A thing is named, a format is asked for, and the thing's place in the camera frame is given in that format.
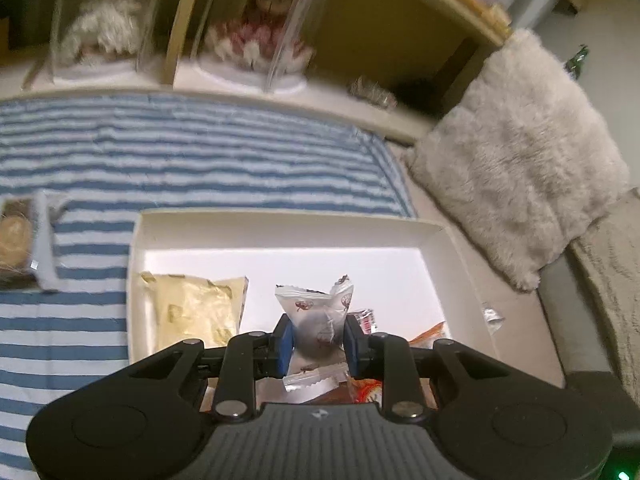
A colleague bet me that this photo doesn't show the green glass bottle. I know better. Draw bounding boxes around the green glass bottle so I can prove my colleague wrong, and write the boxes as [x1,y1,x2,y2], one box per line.
[565,45,590,78]

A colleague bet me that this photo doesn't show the yellow snack packet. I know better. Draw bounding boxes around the yellow snack packet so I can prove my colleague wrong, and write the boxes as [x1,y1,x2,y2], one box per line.
[139,271,250,353]

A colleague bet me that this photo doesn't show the white cardboard box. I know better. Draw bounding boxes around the white cardboard box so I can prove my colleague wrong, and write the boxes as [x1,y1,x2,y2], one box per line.
[126,209,505,406]

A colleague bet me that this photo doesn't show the blue white striped blanket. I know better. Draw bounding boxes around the blue white striped blanket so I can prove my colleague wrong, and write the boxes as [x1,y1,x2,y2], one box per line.
[0,94,417,480]

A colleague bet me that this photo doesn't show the wooden shelf unit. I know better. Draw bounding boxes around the wooden shelf unit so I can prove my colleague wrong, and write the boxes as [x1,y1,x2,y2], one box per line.
[0,0,516,145]

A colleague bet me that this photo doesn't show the beige textured blanket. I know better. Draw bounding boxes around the beige textured blanket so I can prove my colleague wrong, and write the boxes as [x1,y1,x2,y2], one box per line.
[570,187,640,396]

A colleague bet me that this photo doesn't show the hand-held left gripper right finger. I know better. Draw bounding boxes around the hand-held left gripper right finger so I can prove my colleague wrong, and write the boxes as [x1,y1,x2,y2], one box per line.
[344,314,517,424]

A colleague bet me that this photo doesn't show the orange patterned snack packet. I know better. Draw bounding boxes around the orange patterned snack packet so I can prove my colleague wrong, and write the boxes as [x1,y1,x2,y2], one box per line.
[349,379,384,406]

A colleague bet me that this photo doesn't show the small furry ornament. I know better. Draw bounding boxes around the small furry ornament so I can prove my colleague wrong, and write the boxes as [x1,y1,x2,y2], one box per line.
[349,76,398,110]

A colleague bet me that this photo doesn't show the doll in red dress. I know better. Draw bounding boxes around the doll in red dress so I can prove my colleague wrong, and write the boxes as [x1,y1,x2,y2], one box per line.
[206,0,313,68]

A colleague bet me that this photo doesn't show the grey cushion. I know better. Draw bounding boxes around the grey cushion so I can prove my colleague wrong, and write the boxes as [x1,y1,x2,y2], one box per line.
[537,250,640,461]

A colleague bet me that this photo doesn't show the clear case of red doll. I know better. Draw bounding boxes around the clear case of red doll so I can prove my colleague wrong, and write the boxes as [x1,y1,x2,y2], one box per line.
[192,0,351,95]

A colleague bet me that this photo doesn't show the fluffy cream pillow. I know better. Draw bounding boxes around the fluffy cream pillow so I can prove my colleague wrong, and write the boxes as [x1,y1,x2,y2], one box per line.
[404,27,632,293]

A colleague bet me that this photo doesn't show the clear cookie packet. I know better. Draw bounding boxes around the clear cookie packet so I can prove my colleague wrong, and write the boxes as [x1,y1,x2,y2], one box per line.
[0,191,68,292]

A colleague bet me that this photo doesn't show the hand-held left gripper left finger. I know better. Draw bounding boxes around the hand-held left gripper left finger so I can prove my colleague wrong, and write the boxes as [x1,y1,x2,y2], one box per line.
[120,314,294,422]

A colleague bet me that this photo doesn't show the clear case of white doll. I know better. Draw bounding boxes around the clear case of white doll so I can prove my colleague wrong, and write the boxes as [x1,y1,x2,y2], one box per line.
[47,0,166,83]

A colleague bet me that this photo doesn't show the white candy packet dark ball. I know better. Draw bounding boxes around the white candy packet dark ball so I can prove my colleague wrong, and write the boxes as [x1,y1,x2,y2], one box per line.
[274,274,355,361]

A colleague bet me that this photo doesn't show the crumpled silver wrapper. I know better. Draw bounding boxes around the crumpled silver wrapper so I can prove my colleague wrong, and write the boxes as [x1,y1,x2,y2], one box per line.
[481,305,505,332]

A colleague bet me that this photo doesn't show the ruler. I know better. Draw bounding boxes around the ruler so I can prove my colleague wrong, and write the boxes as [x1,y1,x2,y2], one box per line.
[22,57,43,92]

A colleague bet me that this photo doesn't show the doll in white dress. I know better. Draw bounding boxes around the doll in white dress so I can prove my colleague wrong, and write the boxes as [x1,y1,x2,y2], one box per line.
[65,0,143,63]

